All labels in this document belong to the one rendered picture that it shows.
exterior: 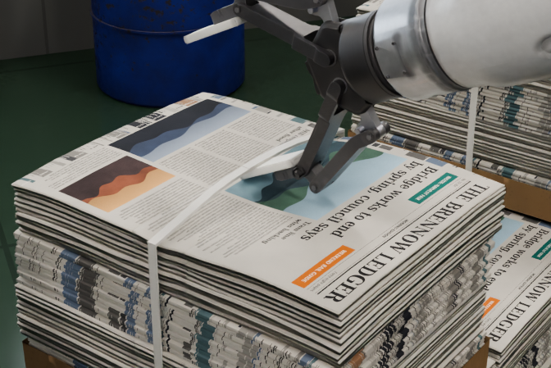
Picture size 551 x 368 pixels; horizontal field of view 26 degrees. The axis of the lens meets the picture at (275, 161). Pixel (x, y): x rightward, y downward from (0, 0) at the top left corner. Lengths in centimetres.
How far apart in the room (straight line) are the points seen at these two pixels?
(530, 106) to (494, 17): 63
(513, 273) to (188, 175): 47
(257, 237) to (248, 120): 24
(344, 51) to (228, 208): 20
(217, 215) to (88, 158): 16
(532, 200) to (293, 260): 61
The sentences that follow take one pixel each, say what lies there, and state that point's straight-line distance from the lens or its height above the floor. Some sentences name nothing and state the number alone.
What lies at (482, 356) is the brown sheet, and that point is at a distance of 123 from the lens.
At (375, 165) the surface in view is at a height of 106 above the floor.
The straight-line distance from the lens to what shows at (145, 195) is 110.
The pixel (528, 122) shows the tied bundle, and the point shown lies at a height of 96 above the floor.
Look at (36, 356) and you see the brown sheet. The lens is 123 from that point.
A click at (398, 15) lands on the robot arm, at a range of 94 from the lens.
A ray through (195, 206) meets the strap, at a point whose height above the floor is 107.
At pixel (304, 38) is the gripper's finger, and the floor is 122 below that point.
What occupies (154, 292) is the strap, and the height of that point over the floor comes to 101.
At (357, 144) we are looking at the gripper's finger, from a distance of 103.
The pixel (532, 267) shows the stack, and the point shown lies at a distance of 146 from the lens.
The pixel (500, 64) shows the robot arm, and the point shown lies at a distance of 89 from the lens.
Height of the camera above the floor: 158
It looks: 27 degrees down
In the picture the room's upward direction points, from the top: straight up
